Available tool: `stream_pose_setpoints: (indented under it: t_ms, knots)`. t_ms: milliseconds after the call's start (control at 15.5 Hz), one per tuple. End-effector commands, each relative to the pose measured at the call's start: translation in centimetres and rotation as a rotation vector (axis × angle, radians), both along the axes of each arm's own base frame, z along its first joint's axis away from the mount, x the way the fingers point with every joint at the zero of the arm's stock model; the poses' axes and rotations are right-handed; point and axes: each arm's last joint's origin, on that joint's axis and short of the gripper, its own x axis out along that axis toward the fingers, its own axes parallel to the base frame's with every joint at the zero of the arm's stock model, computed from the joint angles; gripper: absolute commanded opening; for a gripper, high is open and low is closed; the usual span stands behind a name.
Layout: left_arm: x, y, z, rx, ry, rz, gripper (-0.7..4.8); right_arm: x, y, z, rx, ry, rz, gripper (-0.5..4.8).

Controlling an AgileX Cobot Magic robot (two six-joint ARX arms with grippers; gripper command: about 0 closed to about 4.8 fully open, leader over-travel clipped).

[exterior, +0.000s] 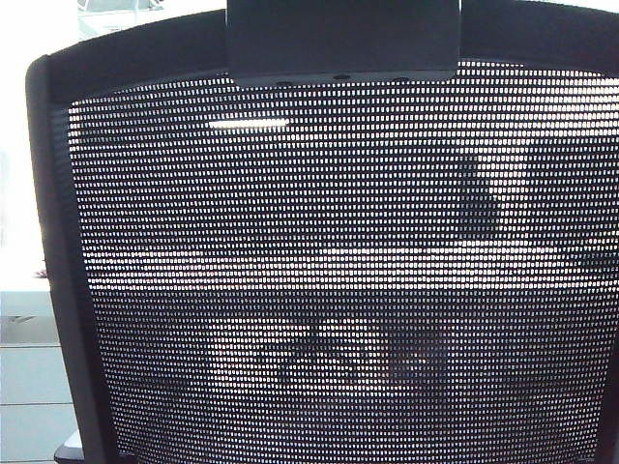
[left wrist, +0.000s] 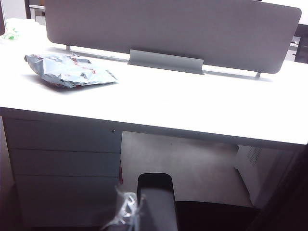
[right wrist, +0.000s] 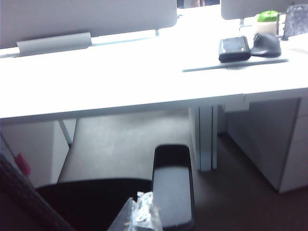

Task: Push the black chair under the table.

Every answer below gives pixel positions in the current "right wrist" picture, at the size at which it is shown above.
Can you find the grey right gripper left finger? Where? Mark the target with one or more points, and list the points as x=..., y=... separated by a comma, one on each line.
x=122, y=216

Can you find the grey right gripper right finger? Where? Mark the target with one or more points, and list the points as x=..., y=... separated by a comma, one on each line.
x=145, y=209

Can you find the black mesh office chair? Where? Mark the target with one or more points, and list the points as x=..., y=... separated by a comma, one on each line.
x=96, y=199

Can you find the white desk leg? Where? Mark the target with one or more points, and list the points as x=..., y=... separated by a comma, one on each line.
x=205, y=137

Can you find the pink tag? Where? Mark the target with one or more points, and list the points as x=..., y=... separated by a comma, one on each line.
x=22, y=163

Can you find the white side cabinet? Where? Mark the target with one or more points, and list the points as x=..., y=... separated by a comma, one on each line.
x=267, y=142

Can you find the grey mouse pad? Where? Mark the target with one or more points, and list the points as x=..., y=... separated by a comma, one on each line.
x=240, y=65

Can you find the wide white desk divider panel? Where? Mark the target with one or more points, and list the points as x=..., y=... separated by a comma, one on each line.
x=84, y=16

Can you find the black computer mouse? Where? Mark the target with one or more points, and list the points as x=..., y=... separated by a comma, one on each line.
x=265, y=45

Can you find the cream cup with green lid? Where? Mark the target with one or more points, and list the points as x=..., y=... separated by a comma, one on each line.
x=267, y=21

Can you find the grey metal panel bracket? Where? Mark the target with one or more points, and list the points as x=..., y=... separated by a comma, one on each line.
x=54, y=43

